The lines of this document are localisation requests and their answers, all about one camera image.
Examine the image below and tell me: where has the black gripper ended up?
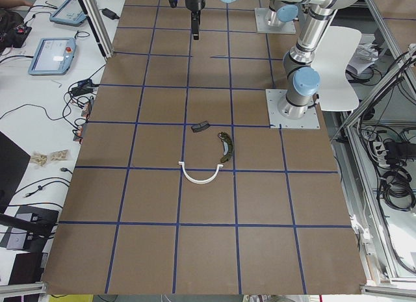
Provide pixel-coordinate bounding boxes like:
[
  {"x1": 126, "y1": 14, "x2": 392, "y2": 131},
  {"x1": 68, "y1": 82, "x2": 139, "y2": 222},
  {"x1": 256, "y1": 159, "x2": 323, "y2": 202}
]
[{"x1": 185, "y1": 0, "x2": 205, "y2": 40}]

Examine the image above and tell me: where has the black power adapter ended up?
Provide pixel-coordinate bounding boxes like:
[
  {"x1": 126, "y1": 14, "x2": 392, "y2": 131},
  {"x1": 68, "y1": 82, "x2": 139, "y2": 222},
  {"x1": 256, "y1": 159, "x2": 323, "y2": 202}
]
[{"x1": 101, "y1": 8, "x2": 120, "y2": 20}]

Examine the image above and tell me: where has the blue teach pendant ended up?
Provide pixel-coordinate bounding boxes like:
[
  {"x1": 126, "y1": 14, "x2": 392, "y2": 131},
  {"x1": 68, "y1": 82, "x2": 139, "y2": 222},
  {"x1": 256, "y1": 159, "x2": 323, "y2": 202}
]
[
  {"x1": 49, "y1": 0, "x2": 86, "y2": 27},
  {"x1": 28, "y1": 37, "x2": 77, "y2": 76}
]

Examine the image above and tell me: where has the blue teach pendant far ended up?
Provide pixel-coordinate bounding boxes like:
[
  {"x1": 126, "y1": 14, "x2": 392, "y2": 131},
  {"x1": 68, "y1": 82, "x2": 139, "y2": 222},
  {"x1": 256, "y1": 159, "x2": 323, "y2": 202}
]
[{"x1": 49, "y1": 0, "x2": 86, "y2": 27}]

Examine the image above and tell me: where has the black brake pad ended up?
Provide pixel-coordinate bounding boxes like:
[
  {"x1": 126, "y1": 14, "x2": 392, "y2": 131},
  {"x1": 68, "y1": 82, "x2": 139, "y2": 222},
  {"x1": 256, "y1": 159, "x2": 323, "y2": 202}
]
[{"x1": 191, "y1": 121, "x2": 211, "y2": 133}]

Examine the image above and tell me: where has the white curved plastic bracket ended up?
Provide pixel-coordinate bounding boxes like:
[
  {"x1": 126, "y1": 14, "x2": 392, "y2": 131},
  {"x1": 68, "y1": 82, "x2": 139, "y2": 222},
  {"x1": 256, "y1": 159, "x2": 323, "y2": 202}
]
[{"x1": 178, "y1": 161, "x2": 224, "y2": 185}]

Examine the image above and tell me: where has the olive green brake shoe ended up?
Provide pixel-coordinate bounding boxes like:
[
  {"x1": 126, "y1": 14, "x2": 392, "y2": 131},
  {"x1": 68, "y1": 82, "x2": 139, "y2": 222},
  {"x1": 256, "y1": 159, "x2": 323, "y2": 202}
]
[{"x1": 218, "y1": 131, "x2": 234, "y2": 163}]

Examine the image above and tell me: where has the white plastic chair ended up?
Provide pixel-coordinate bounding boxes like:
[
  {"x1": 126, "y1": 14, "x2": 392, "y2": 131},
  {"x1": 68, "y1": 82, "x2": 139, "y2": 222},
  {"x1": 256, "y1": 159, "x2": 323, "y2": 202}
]
[{"x1": 311, "y1": 26, "x2": 361, "y2": 112}]

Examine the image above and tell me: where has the aluminium frame post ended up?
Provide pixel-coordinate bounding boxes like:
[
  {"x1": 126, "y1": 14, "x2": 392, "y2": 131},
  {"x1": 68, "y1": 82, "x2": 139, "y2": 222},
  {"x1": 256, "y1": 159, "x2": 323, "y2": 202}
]
[{"x1": 78, "y1": 0, "x2": 114, "y2": 58}]

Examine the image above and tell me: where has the bag of small parts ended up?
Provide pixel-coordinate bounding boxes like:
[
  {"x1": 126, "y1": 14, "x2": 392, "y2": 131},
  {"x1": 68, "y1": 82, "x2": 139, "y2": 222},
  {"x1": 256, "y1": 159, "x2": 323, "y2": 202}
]
[
  {"x1": 29, "y1": 151, "x2": 48, "y2": 166},
  {"x1": 48, "y1": 149, "x2": 70, "y2": 162}
]

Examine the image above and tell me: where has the blue teach pendant near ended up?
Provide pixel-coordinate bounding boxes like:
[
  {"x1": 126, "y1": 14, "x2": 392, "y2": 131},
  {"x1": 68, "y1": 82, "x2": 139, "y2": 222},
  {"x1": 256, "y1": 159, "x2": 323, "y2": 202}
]
[{"x1": 28, "y1": 37, "x2": 77, "y2": 76}]

